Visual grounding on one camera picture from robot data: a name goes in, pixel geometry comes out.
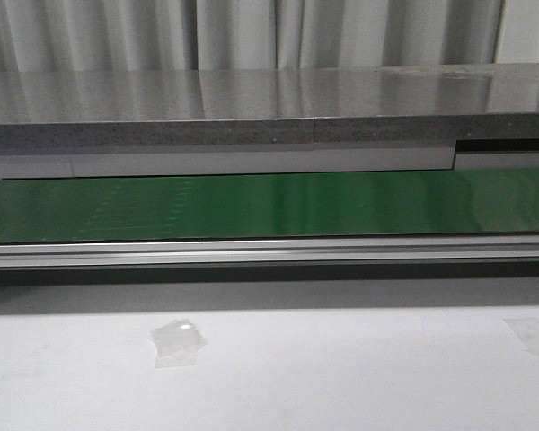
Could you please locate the clear tape strip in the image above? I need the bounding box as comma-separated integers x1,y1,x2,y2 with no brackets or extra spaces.
503,318,539,356

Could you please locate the aluminium conveyor side rail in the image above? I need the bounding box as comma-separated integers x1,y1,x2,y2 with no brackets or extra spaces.
0,233,539,269

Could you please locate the clear tape patch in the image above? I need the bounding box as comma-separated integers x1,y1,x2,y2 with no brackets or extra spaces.
150,319,208,368

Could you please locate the green conveyor belt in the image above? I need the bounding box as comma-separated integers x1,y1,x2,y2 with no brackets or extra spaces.
0,168,539,244

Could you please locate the white pleated curtain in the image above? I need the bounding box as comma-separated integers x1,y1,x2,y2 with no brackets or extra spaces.
0,1,539,72

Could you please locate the grey stone countertop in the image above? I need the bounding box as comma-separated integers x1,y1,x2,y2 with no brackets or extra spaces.
0,64,539,154

